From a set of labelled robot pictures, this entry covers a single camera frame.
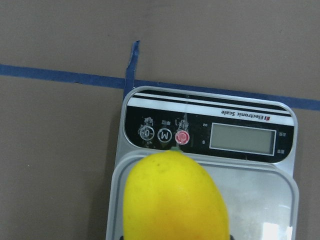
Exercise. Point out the horizontal blue tape strip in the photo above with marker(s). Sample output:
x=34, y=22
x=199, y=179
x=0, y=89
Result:
x=120, y=83

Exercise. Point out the yellow mango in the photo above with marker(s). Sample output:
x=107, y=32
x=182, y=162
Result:
x=169, y=196

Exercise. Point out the vertical blue tape strip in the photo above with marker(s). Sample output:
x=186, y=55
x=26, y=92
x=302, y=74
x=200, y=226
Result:
x=131, y=68

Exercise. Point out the silver electronic kitchen scale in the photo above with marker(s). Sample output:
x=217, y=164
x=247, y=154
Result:
x=155, y=119

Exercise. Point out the clear plastic scale tray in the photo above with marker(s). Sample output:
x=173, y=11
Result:
x=262, y=200

